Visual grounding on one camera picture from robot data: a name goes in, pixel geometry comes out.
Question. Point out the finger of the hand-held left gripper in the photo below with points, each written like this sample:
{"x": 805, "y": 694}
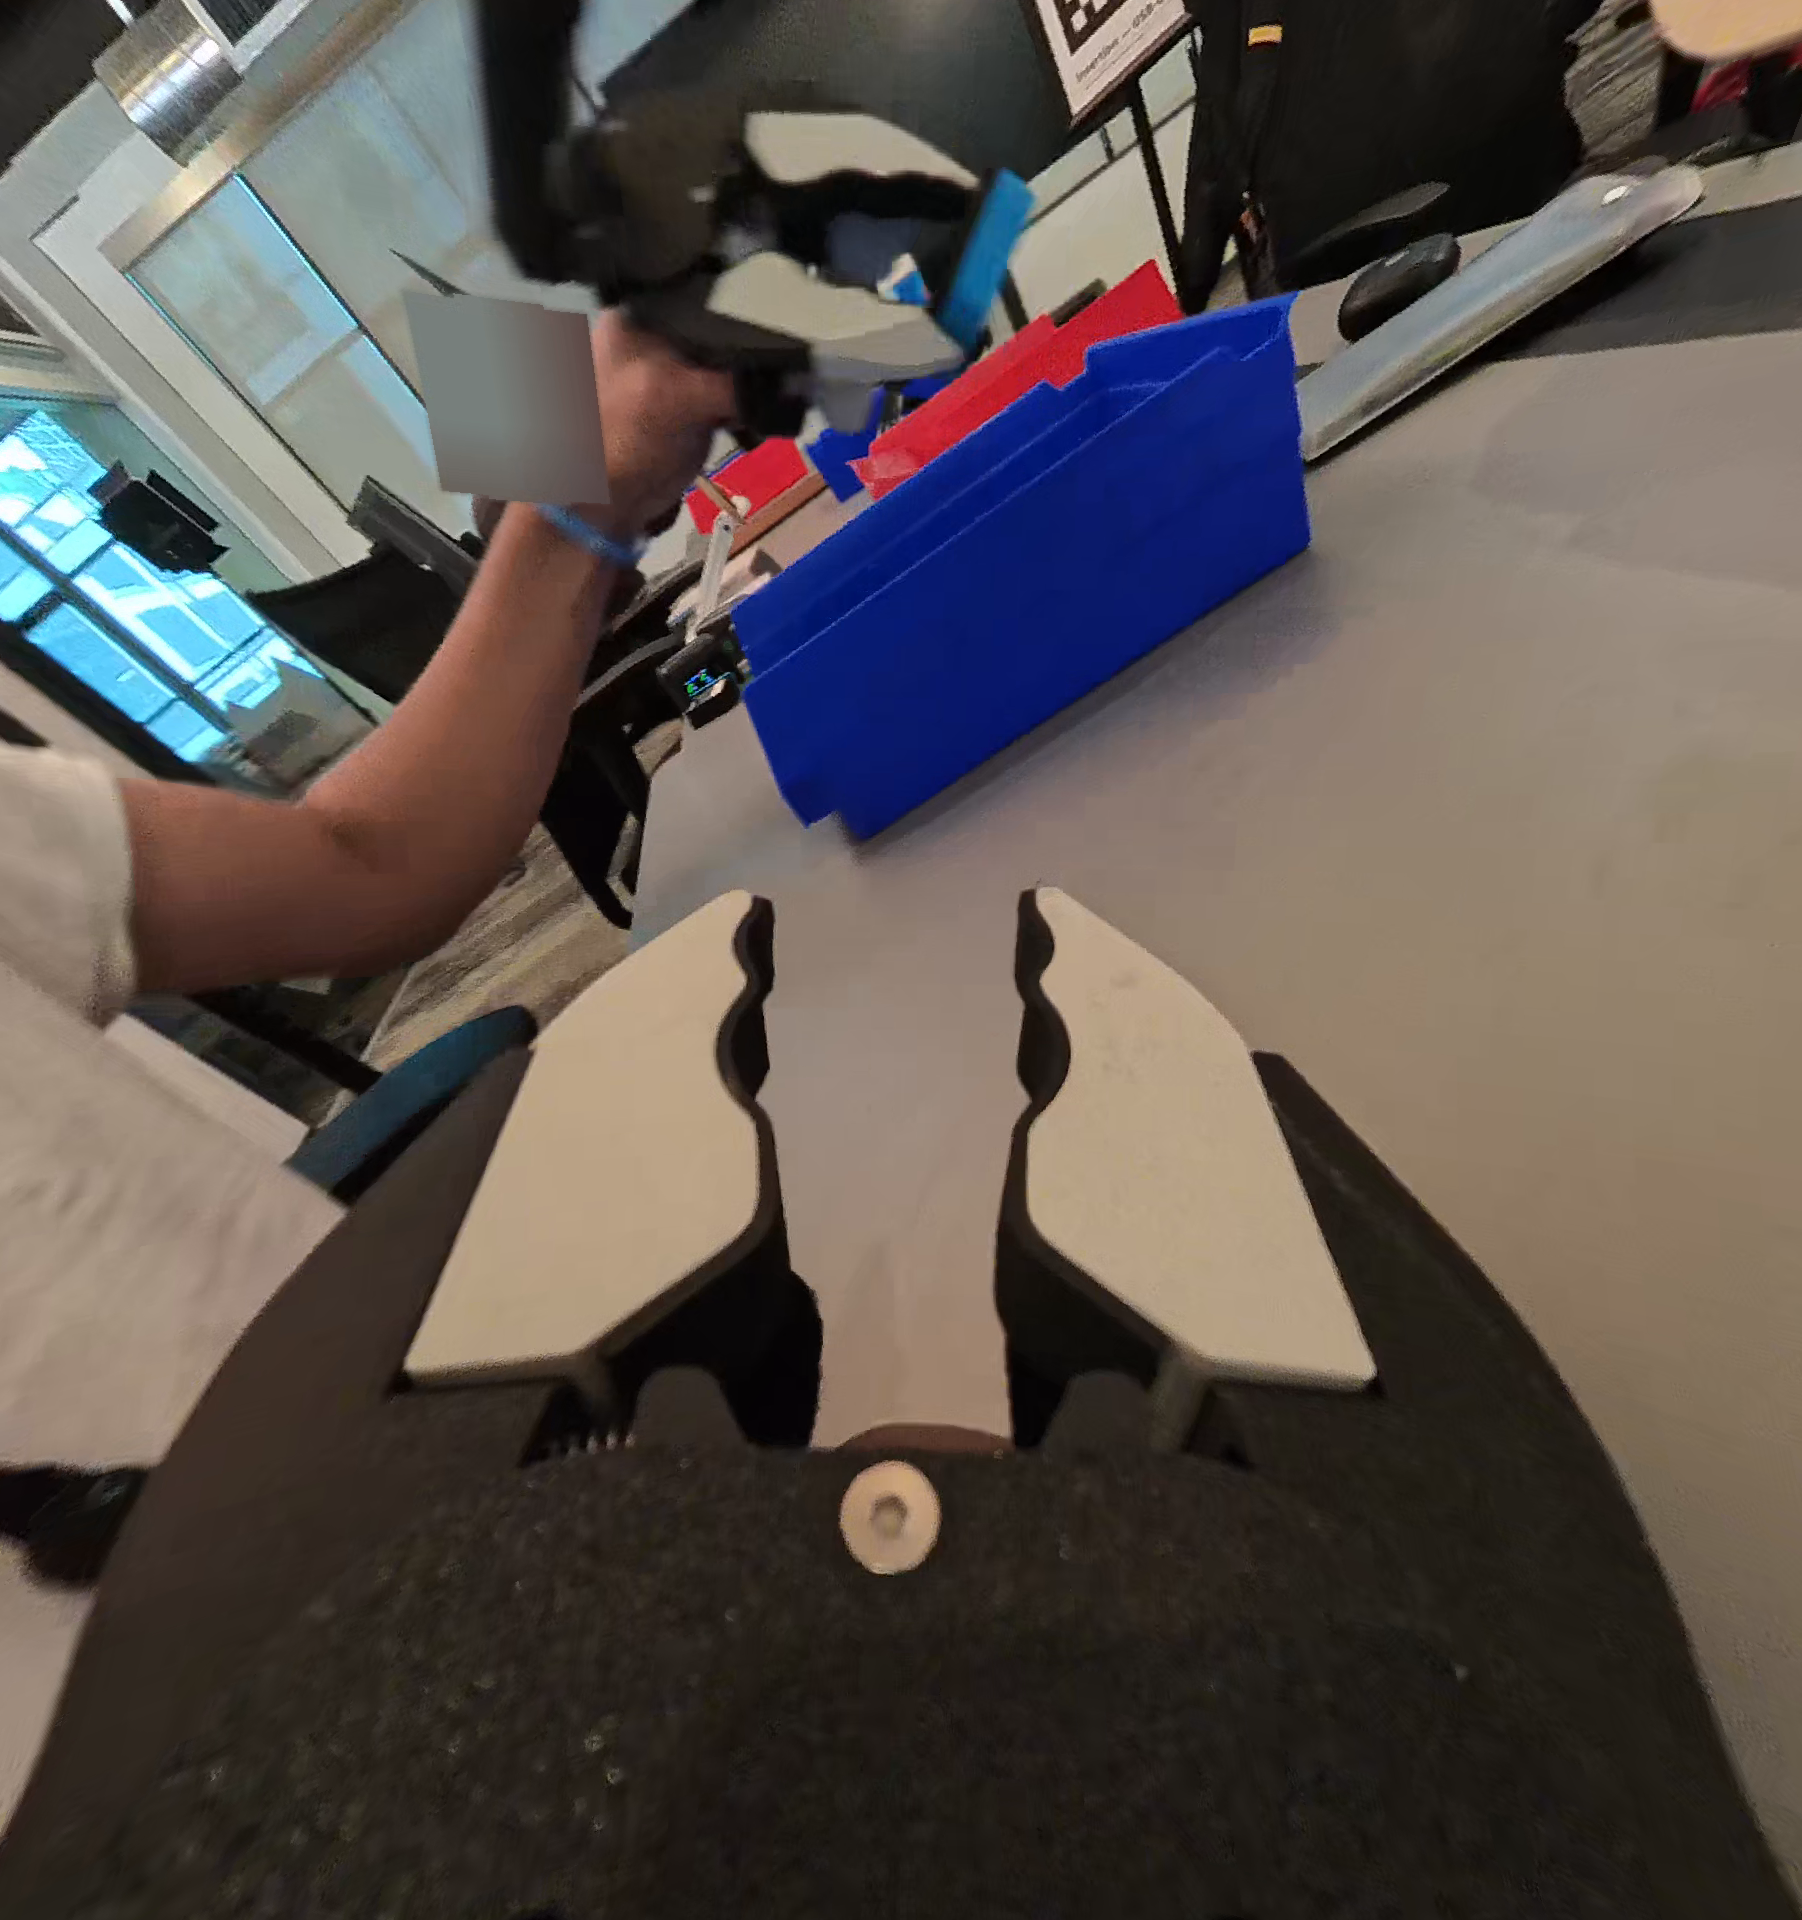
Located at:
{"x": 839, "y": 148}
{"x": 839, "y": 329}

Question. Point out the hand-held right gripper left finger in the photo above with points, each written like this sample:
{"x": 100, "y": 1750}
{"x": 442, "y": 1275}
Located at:
{"x": 601, "y": 1201}

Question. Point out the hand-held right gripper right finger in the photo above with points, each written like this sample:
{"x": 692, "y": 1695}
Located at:
{"x": 1184, "y": 1201}

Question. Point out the light blue square pad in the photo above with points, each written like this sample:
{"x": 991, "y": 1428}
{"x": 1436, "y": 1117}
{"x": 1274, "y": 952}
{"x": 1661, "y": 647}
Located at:
{"x": 984, "y": 255}

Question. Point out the blue plastic bin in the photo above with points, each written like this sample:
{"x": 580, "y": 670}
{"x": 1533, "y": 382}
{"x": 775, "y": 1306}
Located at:
{"x": 1067, "y": 600}
{"x": 839, "y": 470}

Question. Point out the person's left forearm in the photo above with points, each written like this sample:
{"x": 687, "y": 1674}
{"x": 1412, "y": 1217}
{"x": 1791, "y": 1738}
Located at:
{"x": 391, "y": 809}

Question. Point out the person's left hand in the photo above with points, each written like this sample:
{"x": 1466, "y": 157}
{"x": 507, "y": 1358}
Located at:
{"x": 661, "y": 435}

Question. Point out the red plastic bin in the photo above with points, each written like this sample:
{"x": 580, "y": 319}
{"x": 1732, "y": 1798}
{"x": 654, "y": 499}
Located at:
{"x": 753, "y": 482}
{"x": 1019, "y": 382}

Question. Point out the black white tag board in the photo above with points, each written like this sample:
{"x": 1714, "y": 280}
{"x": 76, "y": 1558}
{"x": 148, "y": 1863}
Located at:
{"x": 1103, "y": 44}

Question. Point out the blue wristband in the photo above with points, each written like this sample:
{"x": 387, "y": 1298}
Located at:
{"x": 593, "y": 535}

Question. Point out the small black device lit display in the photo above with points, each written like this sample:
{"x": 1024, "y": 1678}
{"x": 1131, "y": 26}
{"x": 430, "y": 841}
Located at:
{"x": 704, "y": 683}

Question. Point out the black computer mouse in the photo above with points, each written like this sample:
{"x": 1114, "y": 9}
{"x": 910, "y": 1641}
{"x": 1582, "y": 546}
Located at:
{"x": 1396, "y": 286}

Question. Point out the grey pouch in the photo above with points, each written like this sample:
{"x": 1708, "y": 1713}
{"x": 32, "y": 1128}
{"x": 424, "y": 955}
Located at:
{"x": 1485, "y": 300}

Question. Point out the lit blue screen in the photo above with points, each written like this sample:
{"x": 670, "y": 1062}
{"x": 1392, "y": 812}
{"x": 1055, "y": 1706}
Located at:
{"x": 91, "y": 585}

